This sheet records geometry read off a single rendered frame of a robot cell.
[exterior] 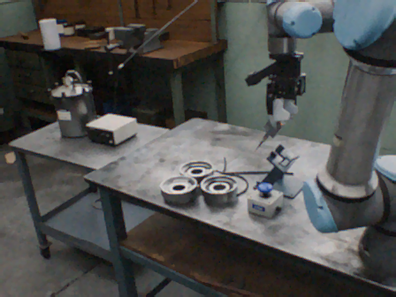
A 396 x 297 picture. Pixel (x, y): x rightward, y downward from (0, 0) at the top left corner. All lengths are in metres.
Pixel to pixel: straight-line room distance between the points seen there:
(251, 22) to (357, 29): 2.32
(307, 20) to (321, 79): 1.82
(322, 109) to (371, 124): 2.11
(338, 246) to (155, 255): 0.64
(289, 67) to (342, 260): 0.49
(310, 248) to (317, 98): 1.87
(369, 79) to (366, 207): 0.29
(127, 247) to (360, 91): 1.06
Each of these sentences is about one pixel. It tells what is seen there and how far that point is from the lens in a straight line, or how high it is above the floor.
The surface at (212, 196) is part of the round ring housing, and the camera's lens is 1.26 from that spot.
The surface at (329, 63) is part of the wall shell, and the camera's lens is 2.81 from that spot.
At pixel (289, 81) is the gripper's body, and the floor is 1.13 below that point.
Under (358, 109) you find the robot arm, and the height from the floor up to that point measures 1.21.
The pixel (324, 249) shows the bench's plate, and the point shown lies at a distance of 1.12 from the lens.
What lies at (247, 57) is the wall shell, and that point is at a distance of 3.06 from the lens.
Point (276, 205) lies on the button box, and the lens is 1.22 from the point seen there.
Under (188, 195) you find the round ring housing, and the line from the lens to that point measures 1.28.
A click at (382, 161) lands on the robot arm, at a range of 1.01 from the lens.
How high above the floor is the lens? 1.47
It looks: 25 degrees down
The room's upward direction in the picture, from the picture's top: 5 degrees counter-clockwise
